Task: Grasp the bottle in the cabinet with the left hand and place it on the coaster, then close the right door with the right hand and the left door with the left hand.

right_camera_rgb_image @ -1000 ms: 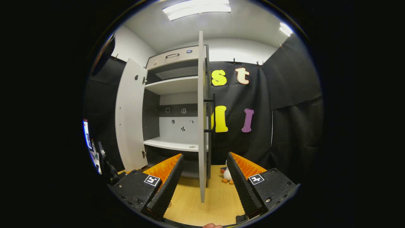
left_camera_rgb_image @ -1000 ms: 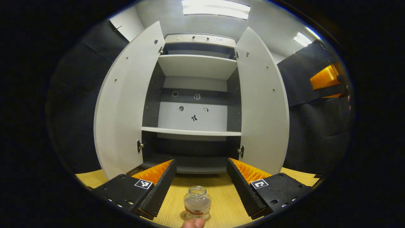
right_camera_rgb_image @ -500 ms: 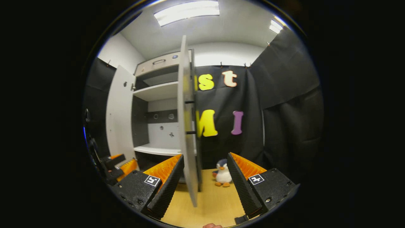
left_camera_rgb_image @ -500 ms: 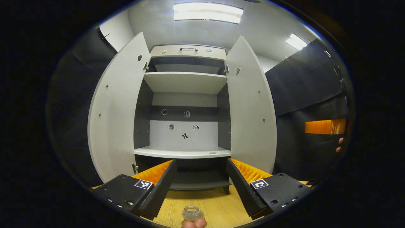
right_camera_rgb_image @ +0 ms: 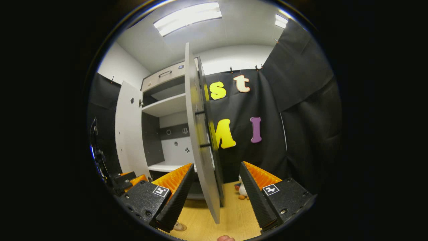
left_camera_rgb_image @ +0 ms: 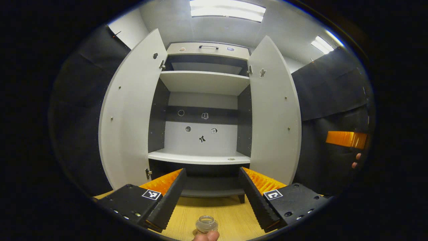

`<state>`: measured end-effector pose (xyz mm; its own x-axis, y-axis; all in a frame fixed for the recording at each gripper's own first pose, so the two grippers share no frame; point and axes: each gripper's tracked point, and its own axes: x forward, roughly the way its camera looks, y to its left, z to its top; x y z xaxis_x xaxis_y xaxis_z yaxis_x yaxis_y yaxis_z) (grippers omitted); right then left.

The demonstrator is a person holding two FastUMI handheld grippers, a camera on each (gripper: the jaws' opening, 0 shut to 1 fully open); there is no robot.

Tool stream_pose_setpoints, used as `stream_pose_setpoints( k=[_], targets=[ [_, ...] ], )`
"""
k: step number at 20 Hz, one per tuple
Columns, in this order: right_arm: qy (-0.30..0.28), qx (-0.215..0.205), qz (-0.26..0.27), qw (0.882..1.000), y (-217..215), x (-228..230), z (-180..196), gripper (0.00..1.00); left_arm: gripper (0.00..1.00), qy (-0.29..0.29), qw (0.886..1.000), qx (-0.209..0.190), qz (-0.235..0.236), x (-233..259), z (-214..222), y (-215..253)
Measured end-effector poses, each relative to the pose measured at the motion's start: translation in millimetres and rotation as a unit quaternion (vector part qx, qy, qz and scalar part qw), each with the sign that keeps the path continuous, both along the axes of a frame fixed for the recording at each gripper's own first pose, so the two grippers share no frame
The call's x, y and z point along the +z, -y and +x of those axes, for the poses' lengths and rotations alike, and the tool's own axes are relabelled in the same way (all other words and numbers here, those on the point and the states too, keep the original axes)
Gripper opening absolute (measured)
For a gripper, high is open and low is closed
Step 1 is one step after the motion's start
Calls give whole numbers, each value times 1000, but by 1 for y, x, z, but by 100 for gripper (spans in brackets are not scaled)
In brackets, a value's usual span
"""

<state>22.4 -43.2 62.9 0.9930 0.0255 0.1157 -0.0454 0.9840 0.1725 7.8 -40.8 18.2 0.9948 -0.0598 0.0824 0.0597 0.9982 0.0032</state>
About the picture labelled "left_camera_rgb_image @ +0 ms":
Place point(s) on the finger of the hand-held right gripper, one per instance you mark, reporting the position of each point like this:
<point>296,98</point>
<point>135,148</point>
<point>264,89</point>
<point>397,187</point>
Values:
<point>346,139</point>

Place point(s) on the grey cabinet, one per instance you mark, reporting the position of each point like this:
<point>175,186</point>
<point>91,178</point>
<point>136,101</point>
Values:
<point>204,82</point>

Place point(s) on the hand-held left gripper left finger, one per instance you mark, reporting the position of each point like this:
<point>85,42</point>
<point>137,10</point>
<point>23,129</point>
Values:
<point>169,201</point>

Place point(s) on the black backdrop cloth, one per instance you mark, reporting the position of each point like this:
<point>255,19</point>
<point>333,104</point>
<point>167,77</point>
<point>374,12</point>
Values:
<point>331,90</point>

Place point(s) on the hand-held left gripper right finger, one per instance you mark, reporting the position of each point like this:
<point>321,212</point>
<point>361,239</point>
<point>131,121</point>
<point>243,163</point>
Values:
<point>255,201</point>

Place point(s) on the ceiling light panel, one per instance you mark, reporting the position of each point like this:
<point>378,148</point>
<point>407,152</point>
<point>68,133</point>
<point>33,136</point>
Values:
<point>322,44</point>
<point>227,9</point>

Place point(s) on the clear plastic water bottle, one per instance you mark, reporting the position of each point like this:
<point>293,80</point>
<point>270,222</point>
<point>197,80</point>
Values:
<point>206,225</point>

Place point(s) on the grey cabinet drawer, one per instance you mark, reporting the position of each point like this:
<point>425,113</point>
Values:
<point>214,53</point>

